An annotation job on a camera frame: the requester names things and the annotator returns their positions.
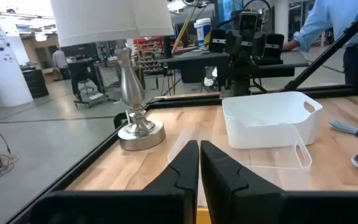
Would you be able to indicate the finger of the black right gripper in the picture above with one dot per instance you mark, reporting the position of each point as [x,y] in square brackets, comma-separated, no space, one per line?
[235,43]
[258,45]

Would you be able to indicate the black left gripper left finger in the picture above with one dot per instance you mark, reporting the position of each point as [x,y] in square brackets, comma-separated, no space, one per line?
[182,174]

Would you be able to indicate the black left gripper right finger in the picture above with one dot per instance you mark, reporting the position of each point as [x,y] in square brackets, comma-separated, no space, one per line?
[222,177]

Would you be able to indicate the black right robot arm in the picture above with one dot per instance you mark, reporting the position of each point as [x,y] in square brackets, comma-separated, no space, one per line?
[242,82]

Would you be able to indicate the clear plastic bin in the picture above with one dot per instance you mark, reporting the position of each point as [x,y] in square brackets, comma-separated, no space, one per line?
[275,174]

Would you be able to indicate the white plastic bin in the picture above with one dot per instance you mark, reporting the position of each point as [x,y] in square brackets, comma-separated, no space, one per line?
[259,133]

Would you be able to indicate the white plastic bucket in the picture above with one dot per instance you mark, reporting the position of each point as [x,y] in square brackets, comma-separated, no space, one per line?
[203,32]

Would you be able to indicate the black side desk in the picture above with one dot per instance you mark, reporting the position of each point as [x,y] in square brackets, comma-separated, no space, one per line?
[194,62]

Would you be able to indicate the black diagonal strut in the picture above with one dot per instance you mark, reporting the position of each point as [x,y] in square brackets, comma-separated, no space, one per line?
[322,54]

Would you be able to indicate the yellow pole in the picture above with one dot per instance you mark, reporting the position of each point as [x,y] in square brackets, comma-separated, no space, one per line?
[183,29]

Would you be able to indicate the person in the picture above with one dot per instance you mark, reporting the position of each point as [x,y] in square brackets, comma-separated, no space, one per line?
[60,59]
[328,18]

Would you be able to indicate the red parts shelf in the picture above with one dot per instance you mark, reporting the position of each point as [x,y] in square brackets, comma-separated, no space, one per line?
[148,53]

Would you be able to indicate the table lamp with white shade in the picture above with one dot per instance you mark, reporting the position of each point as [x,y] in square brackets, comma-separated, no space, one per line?
[129,87]

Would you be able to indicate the black office chair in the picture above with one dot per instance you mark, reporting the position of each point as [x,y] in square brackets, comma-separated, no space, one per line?
[81,73]

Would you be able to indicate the brown cardboard box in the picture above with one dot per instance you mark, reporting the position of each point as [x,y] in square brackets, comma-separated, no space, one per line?
[53,74]

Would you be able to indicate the black low cabinet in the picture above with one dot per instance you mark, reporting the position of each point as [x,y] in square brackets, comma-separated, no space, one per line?
[36,82]

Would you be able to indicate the white round pillar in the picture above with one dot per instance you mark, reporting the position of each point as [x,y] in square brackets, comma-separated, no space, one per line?
[5,68]

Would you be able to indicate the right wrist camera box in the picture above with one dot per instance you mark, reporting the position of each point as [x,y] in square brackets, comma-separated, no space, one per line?
[248,21]

